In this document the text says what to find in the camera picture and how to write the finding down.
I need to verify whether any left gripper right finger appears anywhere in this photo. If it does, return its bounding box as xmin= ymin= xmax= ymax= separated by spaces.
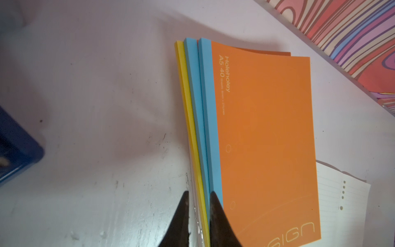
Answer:
xmin=209 ymin=191 xmax=242 ymax=247

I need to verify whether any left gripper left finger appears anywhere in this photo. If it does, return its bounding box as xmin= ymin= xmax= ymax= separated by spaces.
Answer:
xmin=158 ymin=191 xmax=189 ymax=247

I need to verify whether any orange cover notebook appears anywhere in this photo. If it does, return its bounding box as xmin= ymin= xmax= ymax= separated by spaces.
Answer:
xmin=184 ymin=38 xmax=210 ymax=202

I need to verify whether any blue stapler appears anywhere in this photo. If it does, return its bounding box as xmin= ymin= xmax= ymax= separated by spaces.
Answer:
xmin=1 ymin=109 xmax=45 ymax=185

